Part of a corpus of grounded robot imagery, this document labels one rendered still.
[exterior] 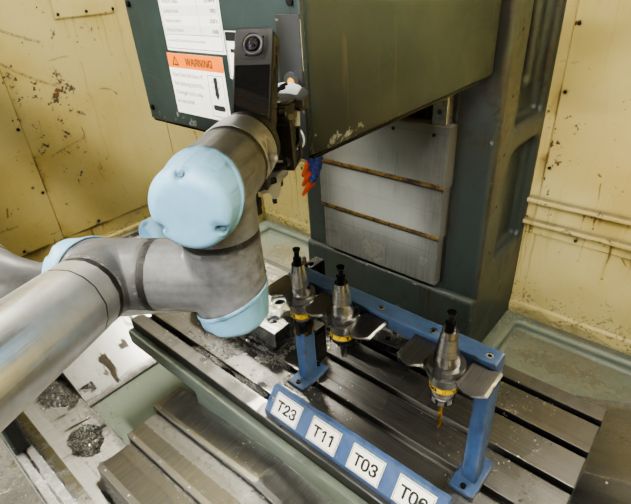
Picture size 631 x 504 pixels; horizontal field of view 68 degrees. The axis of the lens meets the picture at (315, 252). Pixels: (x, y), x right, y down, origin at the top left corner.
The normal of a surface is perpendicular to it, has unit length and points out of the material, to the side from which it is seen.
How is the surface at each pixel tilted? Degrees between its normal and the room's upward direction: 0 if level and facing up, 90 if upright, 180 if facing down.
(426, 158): 90
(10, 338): 45
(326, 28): 90
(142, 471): 8
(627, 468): 24
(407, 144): 90
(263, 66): 61
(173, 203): 90
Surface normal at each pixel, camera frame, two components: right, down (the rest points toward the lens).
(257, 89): -0.21, 0.04
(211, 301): -0.15, 0.56
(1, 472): -0.06, -0.85
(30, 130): 0.75, 0.30
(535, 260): -0.65, 0.43
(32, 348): 0.90, -0.34
